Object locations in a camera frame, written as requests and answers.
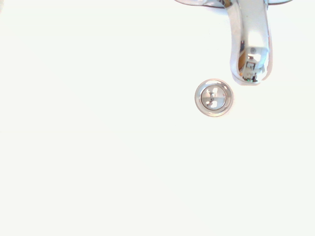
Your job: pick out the white ceramic sink basin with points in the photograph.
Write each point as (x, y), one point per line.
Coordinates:
(98, 135)

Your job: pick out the chrome faucet spout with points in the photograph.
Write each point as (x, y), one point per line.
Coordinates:
(256, 29)

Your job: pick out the chrome sink drain stopper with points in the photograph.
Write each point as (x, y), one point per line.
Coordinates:
(213, 97)

